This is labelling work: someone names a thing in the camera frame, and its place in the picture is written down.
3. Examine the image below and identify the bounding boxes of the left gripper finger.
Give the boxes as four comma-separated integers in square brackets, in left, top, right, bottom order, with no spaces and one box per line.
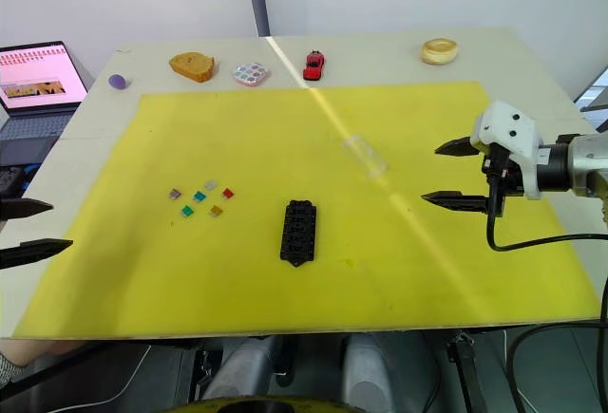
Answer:
[0,197,54,220]
[0,238,74,271]

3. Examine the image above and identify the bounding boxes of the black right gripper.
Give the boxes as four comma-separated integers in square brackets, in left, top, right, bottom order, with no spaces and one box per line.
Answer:
[421,136,526,217]

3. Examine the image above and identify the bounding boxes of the black fuse box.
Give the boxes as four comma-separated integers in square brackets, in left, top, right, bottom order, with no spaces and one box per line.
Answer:
[278,198,318,271]

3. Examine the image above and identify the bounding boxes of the black and blue device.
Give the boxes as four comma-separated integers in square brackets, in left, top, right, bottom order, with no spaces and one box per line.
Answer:
[0,164,44,196]

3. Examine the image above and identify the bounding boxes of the bystander's bare leg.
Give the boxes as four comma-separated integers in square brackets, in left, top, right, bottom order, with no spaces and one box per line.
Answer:
[0,336,86,390]

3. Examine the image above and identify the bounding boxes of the open laptop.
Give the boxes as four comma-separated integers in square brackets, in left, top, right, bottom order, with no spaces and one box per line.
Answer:
[0,41,90,167]

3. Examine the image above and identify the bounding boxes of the red toy car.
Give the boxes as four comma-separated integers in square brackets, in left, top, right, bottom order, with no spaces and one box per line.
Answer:
[302,49,328,81]

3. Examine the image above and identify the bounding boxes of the black table leg brace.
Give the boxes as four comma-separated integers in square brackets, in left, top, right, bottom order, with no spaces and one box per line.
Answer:
[446,331,490,413]

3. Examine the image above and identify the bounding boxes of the yellow table mat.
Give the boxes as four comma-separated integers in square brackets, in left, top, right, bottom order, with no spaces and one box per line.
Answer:
[11,81,603,339]

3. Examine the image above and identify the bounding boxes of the grey rounded shape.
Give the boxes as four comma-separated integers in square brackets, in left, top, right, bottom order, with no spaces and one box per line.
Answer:
[203,334,286,403]
[341,331,419,413]

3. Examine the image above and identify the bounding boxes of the toy bread slice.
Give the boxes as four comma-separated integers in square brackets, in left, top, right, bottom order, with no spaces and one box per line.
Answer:
[168,51,216,84]

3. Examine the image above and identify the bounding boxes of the pink paint palette case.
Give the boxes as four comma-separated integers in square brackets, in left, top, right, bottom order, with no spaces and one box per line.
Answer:
[232,62,273,88]

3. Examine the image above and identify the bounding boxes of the yellow black round rim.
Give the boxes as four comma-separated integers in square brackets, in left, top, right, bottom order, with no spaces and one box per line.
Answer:
[163,396,352,413]

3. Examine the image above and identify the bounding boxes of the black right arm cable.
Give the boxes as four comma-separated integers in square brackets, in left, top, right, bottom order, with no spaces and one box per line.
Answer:
[484,146,608,413]

